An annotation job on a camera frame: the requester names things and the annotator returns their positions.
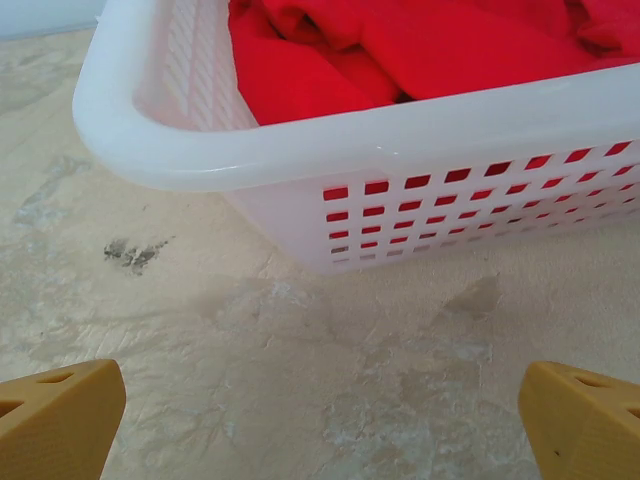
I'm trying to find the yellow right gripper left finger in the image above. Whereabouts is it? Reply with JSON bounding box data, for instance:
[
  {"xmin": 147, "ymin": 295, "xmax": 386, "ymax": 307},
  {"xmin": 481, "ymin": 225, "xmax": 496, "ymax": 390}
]
[{"xmin": 0, "ymin": 358, "xmax": 127, "ymax": 480}]

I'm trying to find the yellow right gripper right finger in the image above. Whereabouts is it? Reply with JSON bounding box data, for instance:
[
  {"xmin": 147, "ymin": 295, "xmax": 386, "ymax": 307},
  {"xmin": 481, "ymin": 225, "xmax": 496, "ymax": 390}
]
[{"xmin": 517, "ymin": 361, "xmax": 640, "ymax": 480}]

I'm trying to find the white plastic basket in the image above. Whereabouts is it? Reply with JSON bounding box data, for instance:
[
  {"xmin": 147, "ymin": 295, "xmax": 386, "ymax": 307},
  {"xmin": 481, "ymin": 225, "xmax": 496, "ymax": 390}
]
[{"xmin": 72, "ymin": 0, "xmax": 640, "ymax": 276}]

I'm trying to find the red t-shirt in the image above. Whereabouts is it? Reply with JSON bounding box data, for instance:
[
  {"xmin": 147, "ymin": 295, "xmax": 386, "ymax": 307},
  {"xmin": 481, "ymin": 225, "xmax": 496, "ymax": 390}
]
[{"xmin": 227, "ymin": 0, "xmax": 640, "ymax": 251}]

